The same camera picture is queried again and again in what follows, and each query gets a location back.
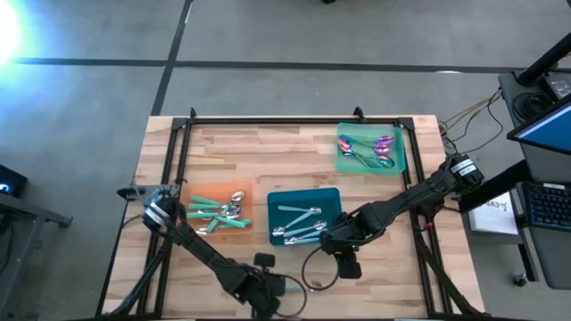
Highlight black device blue light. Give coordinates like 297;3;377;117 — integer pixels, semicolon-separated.
0;164;29;198

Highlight black aluminium rig frame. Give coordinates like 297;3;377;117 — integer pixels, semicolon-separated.
95;106;483;320

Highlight green translucent plastic bin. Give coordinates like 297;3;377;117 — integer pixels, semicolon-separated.
335;122;406;176

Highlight black left camera cable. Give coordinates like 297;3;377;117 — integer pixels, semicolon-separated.
276;274;309;318

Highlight black monitor stand beam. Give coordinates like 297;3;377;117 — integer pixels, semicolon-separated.
458;159;533;213

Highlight grey side table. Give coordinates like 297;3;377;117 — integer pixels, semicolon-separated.
0;191;73;318

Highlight black camera cable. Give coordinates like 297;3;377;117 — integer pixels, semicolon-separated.
301;245;341;292
276;274;309;318

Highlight orange translucent plastic bin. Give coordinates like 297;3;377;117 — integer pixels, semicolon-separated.
178;180;254;237

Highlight black backlit keyboard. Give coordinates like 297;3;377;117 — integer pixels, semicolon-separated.
522;180;571;232

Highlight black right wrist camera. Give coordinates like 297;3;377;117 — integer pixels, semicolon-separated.
335;258;363;280

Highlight black right camera cable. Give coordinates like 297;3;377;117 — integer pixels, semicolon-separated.
301;245;341;292

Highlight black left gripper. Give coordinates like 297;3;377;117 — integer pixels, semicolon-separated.
238;269;289;320

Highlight teal blue plastic bin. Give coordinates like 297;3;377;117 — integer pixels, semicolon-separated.
266;186;343;247

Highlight black round pole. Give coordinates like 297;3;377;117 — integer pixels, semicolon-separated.
516;31;571;87

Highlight computer monitor blue screen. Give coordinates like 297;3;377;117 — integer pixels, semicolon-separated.
507;100;571;156

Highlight yellow cable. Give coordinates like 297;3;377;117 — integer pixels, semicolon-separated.
439;98;490;135

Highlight coiled black cable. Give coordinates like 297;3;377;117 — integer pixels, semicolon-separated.
511;91;544;118

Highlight thin black cable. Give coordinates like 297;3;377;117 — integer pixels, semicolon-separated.
439;88;505;155

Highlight white paper sheet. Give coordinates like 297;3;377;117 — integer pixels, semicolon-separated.
468;190;519;236

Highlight black power adapter box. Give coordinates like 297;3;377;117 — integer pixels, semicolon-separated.
546;70;571;102

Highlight grey computer cart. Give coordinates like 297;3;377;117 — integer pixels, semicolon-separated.
498;70;571;290

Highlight black cable bundle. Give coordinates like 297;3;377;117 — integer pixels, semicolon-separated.
109;209;178;317
412;213;474;317

